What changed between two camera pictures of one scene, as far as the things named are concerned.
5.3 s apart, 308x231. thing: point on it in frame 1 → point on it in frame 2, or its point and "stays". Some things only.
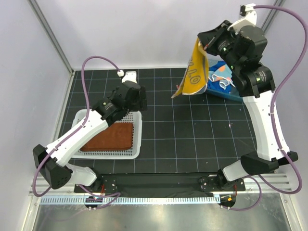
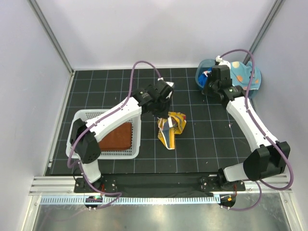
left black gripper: [140, 105] → [165, 114]
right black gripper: [208, 40] → [206, 91]
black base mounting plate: [162, 186] stays
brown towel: [117, 136] stays
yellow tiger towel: [195, 78] → [169, 127]
